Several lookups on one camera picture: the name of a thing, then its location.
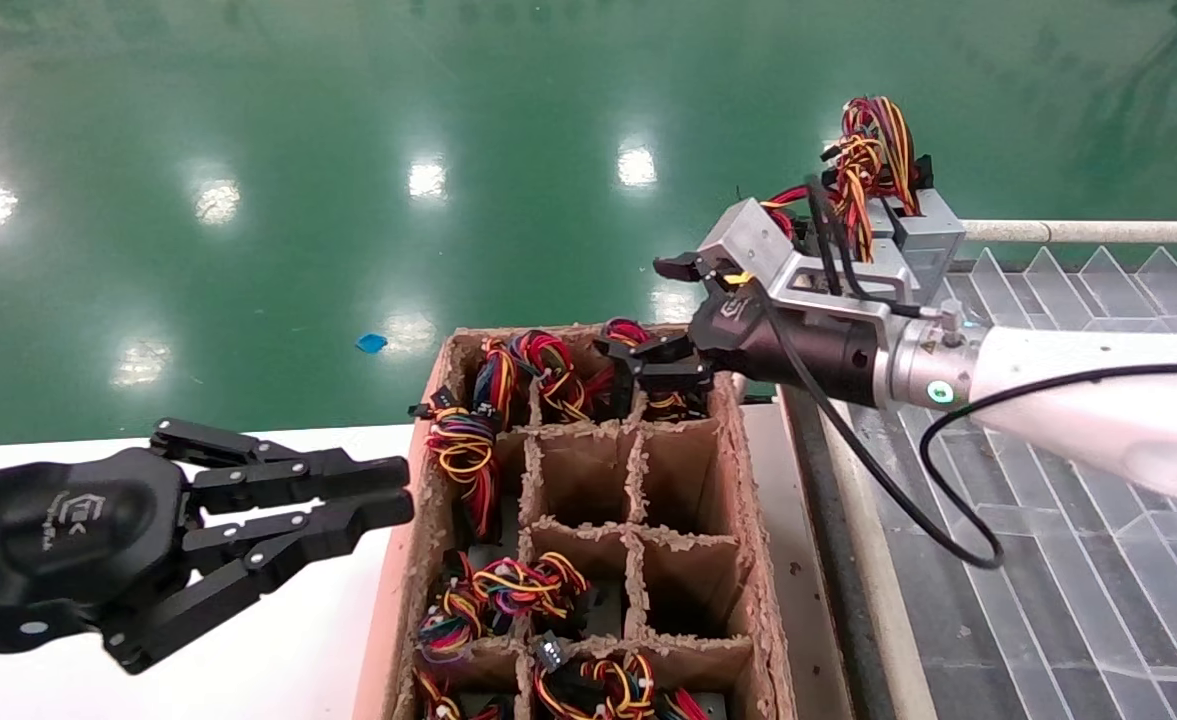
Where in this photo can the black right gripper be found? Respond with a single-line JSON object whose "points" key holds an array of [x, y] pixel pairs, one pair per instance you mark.
{"points": [[818, 355]]}

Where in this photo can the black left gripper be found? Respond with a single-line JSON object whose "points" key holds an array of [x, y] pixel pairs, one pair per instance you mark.
{"points": [[68, 530]]}

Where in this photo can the white and silver right arm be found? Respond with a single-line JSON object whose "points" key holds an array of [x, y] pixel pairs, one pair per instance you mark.
{"points": [[1098, 400]]}

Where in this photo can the power supply with black connector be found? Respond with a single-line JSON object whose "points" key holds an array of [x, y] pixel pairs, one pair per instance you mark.
{"points": [[558, 385]]}

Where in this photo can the small blue scrap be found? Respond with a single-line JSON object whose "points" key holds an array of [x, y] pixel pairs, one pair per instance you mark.
{"points": [[371, 344]]}

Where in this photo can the brown cardboard divider box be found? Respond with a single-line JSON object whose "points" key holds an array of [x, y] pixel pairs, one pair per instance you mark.
{"points": [[683, 480]]}

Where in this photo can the power supply with white-dotted connector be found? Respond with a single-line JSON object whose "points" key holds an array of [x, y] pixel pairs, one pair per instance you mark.
{"points": [[608, 685]]}

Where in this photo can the long white rack pipe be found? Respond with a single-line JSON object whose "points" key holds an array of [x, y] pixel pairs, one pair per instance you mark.
{"points": [[878, 580]]}

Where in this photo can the clear plastic divider sheet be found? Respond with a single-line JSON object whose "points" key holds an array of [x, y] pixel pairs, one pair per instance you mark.
{"points": [[1098, 290]]}

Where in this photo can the white horizontal rack pipe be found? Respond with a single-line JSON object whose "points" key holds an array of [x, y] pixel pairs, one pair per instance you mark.
{"points": [[1098, 231]]}

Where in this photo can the black rack rail strip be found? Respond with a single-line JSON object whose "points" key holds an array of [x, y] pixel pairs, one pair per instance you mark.
{"points": [[838, 560]]}

